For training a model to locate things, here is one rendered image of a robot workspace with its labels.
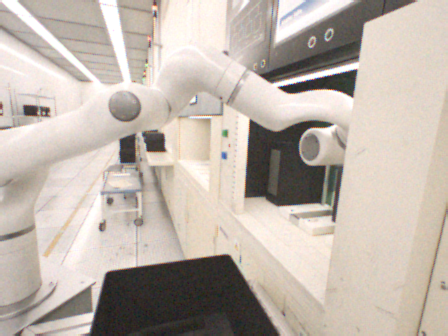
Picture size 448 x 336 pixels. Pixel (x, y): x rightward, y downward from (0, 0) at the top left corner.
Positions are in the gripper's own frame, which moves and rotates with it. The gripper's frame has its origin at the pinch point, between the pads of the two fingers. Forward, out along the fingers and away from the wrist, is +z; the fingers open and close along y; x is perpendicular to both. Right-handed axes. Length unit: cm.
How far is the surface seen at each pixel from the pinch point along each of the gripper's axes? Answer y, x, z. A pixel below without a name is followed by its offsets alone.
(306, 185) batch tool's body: -45, -24, 10
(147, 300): -7, -35, -67
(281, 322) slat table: 1, -44, -36
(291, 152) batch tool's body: -45.4, -7.8, -0.5
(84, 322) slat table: -15, -43, -81
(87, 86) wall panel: -1385, 155, -248
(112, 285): -8, -30, -74
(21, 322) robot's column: -20, -43, -94
